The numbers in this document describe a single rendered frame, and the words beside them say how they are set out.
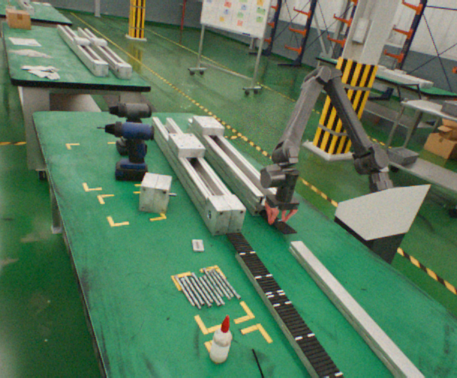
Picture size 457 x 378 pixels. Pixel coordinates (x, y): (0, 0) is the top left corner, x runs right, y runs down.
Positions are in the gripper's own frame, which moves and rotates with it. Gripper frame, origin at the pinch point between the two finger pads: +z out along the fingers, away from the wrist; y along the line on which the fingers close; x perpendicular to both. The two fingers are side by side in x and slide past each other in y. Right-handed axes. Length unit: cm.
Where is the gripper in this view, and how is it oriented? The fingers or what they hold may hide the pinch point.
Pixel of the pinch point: (276, 221)
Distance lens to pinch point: 127.1
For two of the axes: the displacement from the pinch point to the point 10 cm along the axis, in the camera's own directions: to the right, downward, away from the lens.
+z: -1.7, 8.8, 4.5
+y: -9.1, 0.4, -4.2
